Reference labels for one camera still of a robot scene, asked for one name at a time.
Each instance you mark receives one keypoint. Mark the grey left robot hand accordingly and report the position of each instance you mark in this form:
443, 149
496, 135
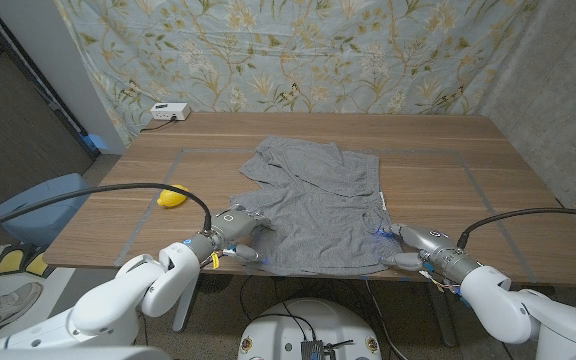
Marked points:
230, 222

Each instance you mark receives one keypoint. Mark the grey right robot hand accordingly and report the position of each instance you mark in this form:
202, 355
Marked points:
430, 242

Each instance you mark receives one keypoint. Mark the grey shorts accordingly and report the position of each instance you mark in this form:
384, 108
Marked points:
318, 200

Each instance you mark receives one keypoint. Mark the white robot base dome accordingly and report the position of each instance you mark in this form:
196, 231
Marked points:
273, 332

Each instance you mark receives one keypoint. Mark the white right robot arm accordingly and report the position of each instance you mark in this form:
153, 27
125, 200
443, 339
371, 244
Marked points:
518, 310

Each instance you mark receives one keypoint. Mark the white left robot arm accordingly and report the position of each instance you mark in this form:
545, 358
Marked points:
113, 300

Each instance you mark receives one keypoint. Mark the yellow ball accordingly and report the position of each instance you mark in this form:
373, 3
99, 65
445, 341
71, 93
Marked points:
172, 197

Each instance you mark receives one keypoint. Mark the black round floor puck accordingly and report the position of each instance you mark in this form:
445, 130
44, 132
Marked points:
214, 283

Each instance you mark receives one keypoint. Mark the grey table leg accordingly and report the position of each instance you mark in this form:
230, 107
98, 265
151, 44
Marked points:
443, 315

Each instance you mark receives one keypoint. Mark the white table leg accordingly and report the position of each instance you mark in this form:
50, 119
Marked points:
185, 305

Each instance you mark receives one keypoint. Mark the white power strip box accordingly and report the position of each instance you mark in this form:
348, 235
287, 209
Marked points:
170, 111

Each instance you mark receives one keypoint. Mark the grey electronics box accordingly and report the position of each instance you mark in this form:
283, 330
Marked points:
313, 351

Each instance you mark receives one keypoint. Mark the floral printed backdrop cloth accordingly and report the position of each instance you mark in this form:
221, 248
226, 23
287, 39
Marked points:
293, 55

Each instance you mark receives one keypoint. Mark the blue plastic bin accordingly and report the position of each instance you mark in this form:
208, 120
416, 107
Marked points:
43, 215

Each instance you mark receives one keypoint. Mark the yellow black floor mat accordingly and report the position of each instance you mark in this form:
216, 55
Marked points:
10, 261

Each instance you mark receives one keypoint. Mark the grey sneaker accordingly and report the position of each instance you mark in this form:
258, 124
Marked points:
8, 307

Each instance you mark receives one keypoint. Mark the blue object by wall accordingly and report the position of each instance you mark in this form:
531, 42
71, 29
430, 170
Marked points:
99, 142

